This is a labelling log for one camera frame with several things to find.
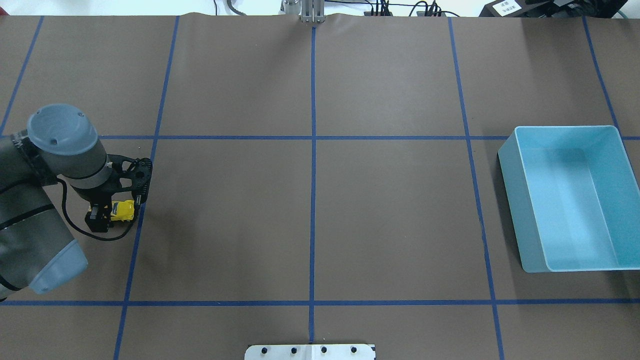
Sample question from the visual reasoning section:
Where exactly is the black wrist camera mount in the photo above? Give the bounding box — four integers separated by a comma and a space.
102, 153, 153, 205

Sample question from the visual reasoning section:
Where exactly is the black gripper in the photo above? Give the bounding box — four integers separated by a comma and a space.
84, 194, 112, 234

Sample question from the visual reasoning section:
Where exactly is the yellow beetle toy car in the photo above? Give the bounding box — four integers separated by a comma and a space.
110, 199, 137, 223

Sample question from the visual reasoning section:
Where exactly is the white camera pillar base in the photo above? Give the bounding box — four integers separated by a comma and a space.
244, 343, 377, 360

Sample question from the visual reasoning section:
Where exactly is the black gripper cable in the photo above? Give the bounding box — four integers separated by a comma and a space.
56, 177, 138, 242

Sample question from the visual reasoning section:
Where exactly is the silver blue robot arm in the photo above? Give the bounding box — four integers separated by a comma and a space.
1, 104, 116, 301

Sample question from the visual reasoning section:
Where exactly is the aluminium frame post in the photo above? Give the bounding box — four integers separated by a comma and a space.
280, 0, 326, 24

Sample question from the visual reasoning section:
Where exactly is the light blue plastic bin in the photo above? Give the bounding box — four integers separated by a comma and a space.
498, 125, 640, 273

